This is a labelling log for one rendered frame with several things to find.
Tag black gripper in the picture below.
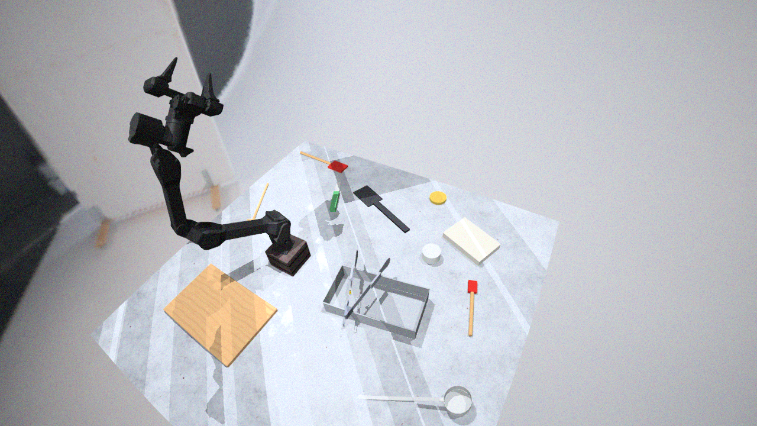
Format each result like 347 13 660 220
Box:
143 57 224 128

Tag grey rectangular metal tin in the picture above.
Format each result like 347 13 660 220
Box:
322 264 430 339

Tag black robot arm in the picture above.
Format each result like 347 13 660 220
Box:
128 92 295 255

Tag red spatula with wooden handle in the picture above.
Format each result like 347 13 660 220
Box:
468 280 477 336
300 151 348 173

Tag light wooden board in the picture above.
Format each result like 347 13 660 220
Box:
163 264 278 367

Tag white flat block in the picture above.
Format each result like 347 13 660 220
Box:
442 218 501 266

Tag grey saucepan with long handle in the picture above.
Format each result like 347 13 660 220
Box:
358 385 473 417

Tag white cylinder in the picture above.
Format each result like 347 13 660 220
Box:
422 244 441 264

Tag yellow flat disc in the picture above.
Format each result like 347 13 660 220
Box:
429 191 447 205

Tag dark grey flat spatula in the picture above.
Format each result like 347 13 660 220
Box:
353 185 410 233

